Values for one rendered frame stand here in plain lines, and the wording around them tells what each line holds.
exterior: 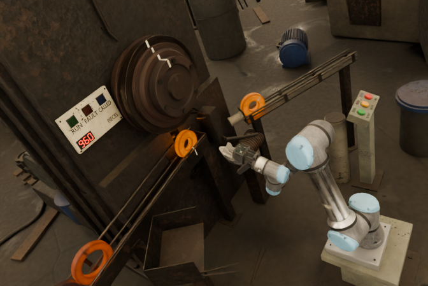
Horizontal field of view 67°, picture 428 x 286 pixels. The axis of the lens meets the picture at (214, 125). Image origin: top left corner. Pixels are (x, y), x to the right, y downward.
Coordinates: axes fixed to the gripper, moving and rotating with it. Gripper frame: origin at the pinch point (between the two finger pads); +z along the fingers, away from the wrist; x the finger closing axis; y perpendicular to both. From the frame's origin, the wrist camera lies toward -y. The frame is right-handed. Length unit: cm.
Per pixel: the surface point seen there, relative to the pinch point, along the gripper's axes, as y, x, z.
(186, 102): 22.0, -0.9, 19.9
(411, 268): -44, -15, -102
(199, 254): -11, 47, -18
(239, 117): -8.7, -33.3, 8.5
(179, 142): -2.6, 5.5, 23.0
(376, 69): -60, -208, -44
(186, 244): -12.7, 45.5, -10.3
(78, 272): -11, 79, 20
